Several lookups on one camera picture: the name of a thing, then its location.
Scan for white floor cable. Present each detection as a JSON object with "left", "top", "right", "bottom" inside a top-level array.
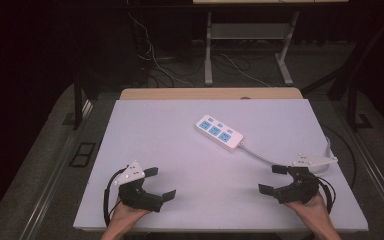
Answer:
[{"left": 125, "top": 11, "right": 196, "bottom": 89}]

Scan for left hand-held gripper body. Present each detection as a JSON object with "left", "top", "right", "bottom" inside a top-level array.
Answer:
[{"left": 113, "top": 160, "right": 165, "bottom": 214}]

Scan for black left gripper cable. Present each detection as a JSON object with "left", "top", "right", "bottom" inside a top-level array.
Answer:
[{"left": 102, "top": 167, "right": 129, "bottom": 228}]

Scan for grey power strip cable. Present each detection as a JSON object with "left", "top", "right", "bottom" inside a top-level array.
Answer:
[{"left": 238, "top": 136, "right": 334, "bottom": 175}]

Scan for white power strip blue sockets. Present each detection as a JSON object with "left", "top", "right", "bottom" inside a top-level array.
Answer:
[{"left": 195, "top": 114, "right": 245, "bottom": 153}]

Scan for person's right hand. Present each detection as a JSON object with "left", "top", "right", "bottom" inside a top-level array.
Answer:
[{"left": 284, "top": 192, "right": 332, "bottom": 232}]

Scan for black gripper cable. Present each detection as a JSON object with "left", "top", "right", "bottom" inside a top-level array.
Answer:
[
  {"left": 102, "top": 167, "right": 129, "bottom": 228},
  {"left": 317, "top": 175, "right": 337, "bottom": 215}
]

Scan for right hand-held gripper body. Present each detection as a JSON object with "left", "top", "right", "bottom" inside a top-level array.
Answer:
[{"left": 274, "top": 153, "right": 339, "bottom": 205}]

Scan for black floor cable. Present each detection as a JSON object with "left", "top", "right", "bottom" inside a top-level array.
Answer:
[{"left": 319, "top": 123, "right": 358, "bottom": 189}]

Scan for person's left hand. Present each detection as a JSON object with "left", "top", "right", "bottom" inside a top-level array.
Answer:
[{"left": 107, "top": 197, "right": 152, "bottom": 235}]

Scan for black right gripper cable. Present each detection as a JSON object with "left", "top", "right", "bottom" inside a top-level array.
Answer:
[{"left": 317, "top": 175, "right": 337, "bottom": 215}]

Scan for grey metal table frame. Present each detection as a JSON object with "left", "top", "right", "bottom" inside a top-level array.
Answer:
[{"left": 192, "top": 0, "right": 350, "bottom": 87}]

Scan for black stand leg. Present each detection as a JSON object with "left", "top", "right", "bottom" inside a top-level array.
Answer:
[
  {"left": 345, "top": 84, "right": 375, "bottom": 132},
  {"left": 61, "top": 71, "right": 88, "bottom": 131}
]

